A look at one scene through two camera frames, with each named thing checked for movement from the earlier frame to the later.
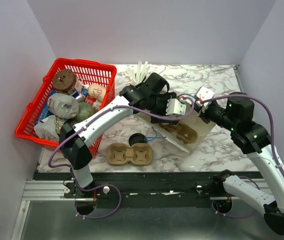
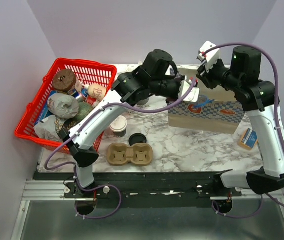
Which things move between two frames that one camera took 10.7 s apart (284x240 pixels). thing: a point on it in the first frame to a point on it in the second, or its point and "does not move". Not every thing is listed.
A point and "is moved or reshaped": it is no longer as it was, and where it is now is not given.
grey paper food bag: [63, 105] does not move
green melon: [85, 110] does not move
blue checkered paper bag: [186, 135] is moved or reshaped
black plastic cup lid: [137, 138] does not move
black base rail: [187, 188] does not move
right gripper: [203, 115] to [206, 76]
